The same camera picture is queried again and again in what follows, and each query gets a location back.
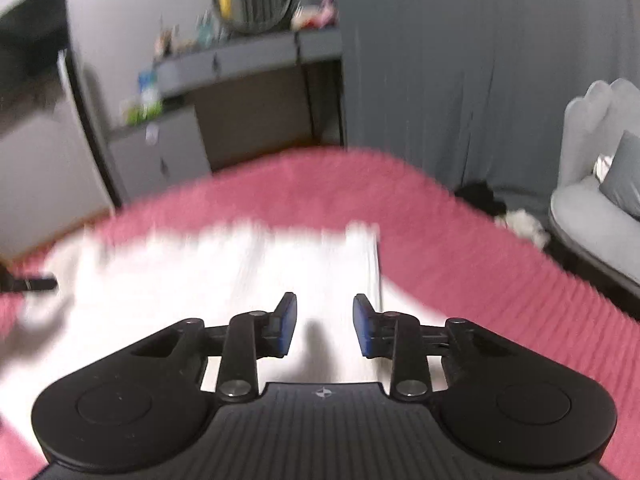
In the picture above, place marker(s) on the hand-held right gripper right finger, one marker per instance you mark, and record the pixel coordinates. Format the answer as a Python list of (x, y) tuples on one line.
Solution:
[(362, 325)]

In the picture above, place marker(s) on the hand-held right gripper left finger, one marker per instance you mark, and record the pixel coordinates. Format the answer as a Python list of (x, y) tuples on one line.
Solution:
[(286, 322)]

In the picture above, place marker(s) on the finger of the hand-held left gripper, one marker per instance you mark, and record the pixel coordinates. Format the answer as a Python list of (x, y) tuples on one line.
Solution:
[(35, 282)]

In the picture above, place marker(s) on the white ribbed knit sweater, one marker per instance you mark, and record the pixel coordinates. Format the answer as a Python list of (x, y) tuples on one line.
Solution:
[(200, 280)]

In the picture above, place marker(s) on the white tall cabinet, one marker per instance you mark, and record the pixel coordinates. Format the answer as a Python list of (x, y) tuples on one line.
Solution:
[(50, 175)]

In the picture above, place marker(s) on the pink ribbed blanket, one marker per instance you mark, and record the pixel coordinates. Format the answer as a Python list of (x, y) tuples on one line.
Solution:
[(450, 260)]

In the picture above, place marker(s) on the black cloth on floor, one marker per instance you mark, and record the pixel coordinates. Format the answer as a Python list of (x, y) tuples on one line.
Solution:
[(477, 197)]

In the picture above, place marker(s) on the grey small cabinet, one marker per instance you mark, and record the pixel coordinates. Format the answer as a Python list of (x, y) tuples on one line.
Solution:
[(170, 155)]

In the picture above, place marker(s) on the green items on cabinet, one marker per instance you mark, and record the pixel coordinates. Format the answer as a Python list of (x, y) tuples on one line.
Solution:
[(140, 114)]

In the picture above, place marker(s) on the white tub with blue label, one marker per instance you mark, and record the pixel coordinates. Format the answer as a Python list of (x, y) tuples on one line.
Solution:
[(148, 91)]

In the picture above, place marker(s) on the black television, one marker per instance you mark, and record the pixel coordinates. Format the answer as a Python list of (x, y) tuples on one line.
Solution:
[(30, 50)]

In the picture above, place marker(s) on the grey sofa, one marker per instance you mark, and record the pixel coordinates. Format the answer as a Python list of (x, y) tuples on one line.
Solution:
[(580, 210)]

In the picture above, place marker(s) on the grey dressing table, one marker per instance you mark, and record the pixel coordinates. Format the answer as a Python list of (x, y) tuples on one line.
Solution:
[(250, 55)]

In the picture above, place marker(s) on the small white item on sofa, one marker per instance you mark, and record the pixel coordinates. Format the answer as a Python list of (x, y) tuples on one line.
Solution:
[(602, 166)]

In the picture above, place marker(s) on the bottles on dressing table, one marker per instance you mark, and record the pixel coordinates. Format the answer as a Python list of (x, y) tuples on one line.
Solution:
[(195, 35)]

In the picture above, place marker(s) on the grey cushion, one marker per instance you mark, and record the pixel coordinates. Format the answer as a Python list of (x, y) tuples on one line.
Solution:
[(625, 180)]

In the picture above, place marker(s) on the pink items on dressing table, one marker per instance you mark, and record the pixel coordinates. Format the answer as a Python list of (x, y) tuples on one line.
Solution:
[(315, 14)]

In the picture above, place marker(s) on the grey wall curtain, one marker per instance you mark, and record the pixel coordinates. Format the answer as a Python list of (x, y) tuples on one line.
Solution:
[(475, 60)]

